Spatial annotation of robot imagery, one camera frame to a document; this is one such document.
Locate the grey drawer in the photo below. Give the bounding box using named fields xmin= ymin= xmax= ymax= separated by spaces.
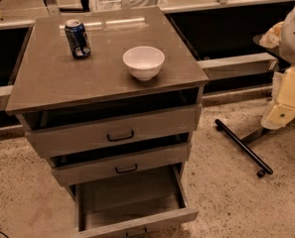
xmin=52 ymin=143 xmax=191 ymax=185
xmin=26 ymin=104 xmax=202 ymax=158
xmin=73 ymin=166 xmax=199 ymax=238

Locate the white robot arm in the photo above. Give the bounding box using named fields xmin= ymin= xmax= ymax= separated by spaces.
xmin=259 ymin=7 xmax=295 ymax=130

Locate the grey drawer cabinet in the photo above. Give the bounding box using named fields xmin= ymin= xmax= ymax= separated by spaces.
xmin=5 ymin=6 xmax=210 ymax=196

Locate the white bowl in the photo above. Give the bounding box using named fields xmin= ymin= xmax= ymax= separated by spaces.
xmin=123 ymin=46 xmax=165 ymax=81

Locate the black rolling side table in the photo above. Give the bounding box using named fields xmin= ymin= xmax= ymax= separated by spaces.
xmin=215 ymin=31 xmax=295 ymax=178

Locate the blue soda can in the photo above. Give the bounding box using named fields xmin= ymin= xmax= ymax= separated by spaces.
xmin=65 ymin=19 xmax=90 ymax=59

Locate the white mesh basket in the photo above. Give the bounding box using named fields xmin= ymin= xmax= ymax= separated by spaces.
xmin=90 ymin=0 xmax=167 ymax=12

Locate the grey metal railing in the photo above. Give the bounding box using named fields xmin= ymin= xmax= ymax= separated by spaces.
xmin=0 ymin=0 xmax=295 ymax=114

